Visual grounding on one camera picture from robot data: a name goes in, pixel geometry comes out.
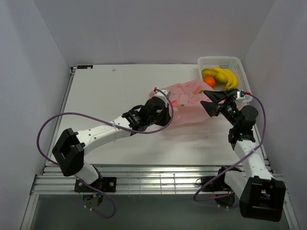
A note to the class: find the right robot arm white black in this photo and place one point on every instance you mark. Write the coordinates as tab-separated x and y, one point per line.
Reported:
260	195

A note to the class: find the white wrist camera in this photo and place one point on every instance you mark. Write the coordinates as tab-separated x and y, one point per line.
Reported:
162	94
243	96

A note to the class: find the orange fake orange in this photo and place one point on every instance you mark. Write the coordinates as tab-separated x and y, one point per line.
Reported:
210	81

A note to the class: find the dark label on table corner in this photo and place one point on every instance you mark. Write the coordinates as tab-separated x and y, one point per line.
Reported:
84	67

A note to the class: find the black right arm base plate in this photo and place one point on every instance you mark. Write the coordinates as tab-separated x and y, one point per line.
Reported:
223	183

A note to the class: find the white plastic basket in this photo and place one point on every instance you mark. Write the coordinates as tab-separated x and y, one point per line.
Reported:
225	62

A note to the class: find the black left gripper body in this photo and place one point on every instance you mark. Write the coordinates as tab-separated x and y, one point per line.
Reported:
161	119

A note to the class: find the yellow fake lemon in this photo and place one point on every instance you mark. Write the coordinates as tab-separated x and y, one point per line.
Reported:
221	78

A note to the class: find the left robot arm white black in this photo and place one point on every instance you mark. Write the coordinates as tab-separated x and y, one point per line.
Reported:
72	146

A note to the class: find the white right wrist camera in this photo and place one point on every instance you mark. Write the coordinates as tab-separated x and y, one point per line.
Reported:
243	96

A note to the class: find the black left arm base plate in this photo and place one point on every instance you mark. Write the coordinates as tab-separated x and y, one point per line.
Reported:
105	184

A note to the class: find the aluminium table edge rail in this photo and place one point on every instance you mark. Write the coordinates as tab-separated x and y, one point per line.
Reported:
131	180

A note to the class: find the yellow fake banana bunch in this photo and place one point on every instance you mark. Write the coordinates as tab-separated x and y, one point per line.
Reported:
232	78

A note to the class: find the yellow fake fruit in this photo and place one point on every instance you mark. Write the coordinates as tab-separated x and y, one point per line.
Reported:
208	73

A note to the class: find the pink plastic bag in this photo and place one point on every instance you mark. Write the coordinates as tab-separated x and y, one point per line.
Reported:
186	100

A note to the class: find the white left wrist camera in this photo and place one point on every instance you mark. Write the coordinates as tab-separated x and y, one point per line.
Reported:
162	94

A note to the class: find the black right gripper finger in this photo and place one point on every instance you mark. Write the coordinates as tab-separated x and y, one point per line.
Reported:
213	109
218	96

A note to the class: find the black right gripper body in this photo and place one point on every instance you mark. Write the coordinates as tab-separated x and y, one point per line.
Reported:
229	109

